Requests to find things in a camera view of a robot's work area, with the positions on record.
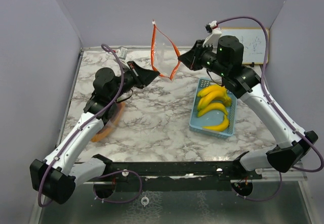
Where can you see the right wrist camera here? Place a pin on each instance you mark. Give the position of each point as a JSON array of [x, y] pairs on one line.
[[214, 34]]

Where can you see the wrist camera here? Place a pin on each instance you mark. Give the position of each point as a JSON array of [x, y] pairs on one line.
[[214, 34], [121, 52]]

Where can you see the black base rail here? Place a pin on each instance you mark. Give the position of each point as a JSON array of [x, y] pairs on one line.
[[176, 176]]

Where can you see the blue plastic basket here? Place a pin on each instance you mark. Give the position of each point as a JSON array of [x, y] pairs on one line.
[[213, 110]]

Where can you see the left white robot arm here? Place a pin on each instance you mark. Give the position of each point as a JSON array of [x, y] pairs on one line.
[[56, 176]]

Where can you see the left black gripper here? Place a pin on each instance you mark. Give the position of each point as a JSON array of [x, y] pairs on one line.
[[143, 77]]

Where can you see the clear orange zip bag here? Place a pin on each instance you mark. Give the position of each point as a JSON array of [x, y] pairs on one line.
[[108, 125], [163, 54]]

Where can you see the yellow banana bunch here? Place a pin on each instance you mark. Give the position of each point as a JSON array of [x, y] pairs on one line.
[[213, 97]]

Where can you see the white ring pull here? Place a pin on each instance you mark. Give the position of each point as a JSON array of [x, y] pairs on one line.
[[145, 201]]

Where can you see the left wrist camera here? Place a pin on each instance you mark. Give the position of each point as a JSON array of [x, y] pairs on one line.
[[121, 52]]

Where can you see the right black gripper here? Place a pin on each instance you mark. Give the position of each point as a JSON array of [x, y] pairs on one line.
[[191, 58]]

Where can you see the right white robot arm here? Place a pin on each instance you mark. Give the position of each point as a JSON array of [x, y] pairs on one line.
[[292, 141]]

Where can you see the aluminium extrusion rail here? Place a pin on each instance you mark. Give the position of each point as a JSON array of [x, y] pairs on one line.
[[270, 174]]

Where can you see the single yellow banana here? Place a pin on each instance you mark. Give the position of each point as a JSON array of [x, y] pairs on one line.
[[221, 127]]

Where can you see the small whiteboard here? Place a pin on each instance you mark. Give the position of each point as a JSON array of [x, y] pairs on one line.
[[253, 40]]

